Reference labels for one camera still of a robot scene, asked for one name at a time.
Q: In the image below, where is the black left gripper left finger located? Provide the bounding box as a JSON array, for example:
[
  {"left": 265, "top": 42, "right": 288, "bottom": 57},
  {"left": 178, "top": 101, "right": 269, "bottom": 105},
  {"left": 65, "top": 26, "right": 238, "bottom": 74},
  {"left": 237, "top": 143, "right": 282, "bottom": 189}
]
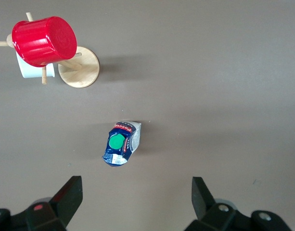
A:
[{"left": 0, "top": 175, "right": 83, "bottom": 231}]

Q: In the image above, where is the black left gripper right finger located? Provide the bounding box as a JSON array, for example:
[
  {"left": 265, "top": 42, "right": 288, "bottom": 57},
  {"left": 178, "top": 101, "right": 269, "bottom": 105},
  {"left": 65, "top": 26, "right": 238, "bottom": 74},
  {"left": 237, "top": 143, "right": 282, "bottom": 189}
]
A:
[{"left": 183, "top": 177, "right": 294, "bottom": 231}]

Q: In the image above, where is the blue white milk carton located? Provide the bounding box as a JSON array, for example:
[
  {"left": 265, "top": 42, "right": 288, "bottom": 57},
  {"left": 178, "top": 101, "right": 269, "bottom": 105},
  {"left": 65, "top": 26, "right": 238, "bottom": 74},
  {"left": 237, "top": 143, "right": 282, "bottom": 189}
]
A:
[{"left": 102, "top": 120, "right": 142, "bottom": 167}]

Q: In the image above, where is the small white cup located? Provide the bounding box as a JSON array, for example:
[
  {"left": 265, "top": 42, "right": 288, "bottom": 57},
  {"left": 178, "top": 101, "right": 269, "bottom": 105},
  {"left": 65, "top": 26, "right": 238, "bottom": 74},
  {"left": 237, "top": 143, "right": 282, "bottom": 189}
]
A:
[{"left": 16, "top": 51, "right": 56, "bottom": 79}]

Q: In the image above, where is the red plastic cup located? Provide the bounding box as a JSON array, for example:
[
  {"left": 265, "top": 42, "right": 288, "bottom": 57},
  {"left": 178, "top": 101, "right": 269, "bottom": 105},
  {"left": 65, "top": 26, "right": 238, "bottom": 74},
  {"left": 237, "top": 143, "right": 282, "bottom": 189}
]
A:
[{"left": 12, "top": 16, "right": 78, "bottom": 68}]

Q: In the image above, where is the wooden mug tree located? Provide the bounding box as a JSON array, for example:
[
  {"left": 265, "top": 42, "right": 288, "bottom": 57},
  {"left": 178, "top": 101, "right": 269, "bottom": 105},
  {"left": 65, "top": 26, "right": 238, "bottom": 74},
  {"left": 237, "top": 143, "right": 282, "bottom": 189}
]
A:
[{"left": 0, "top": 12, "right": 100, "bottom": 89}]

